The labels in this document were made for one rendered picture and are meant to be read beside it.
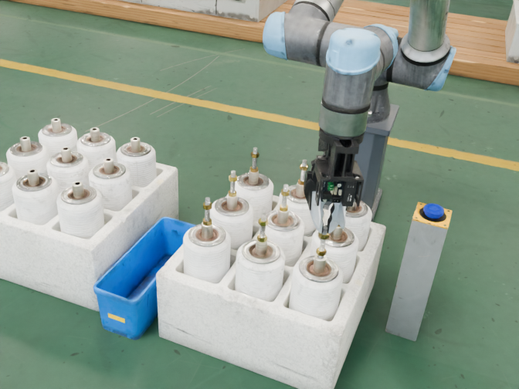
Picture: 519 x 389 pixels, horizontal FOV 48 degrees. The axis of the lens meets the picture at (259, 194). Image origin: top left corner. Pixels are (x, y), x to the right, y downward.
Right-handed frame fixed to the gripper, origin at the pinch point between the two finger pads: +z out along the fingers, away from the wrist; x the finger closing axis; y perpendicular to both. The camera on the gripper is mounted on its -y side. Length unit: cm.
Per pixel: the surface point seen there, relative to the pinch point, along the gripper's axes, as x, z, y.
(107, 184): -44, 11, -30
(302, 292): -3.3, 13.0, 3.9
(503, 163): 82, 35, -88
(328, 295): 1.4, 12.6, 5.0
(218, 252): -18.9, 11.4, -5.9
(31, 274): -62, 30, -21
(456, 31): 111, 27, -221
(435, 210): 23.8, 2.2, -8.3
